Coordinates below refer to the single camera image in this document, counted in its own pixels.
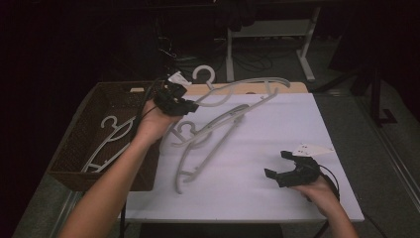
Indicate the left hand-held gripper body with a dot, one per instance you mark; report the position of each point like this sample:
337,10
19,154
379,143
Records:
165,99

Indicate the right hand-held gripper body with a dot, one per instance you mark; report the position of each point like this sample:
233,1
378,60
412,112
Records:
307,170

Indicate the grey plastic clothes hanger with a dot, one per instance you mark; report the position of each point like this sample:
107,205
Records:
116,132
203,67
211,125

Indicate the brown woven basket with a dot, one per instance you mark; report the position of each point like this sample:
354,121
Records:
82,132

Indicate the person's right hand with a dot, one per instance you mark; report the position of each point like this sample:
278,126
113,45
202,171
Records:
322,195

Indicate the person's left hand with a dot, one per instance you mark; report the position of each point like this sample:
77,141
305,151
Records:
152,125

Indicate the beige basket label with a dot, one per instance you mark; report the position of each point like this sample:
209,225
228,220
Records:
137,90

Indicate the black metal stand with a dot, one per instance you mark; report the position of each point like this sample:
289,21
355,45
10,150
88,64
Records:
376,99

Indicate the white metal desk frame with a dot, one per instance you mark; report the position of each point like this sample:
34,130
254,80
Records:
270,28

